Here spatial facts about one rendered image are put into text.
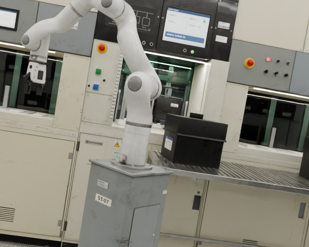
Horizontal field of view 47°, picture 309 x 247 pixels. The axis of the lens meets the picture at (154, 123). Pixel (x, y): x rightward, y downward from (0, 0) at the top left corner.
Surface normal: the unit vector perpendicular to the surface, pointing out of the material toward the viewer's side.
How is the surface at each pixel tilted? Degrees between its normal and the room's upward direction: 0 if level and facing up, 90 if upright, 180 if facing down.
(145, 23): 90
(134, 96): 126
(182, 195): 90
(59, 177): 90
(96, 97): 90
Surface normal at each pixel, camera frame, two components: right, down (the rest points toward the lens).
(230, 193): 0.09, 0.07
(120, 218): -0.63, -0.07
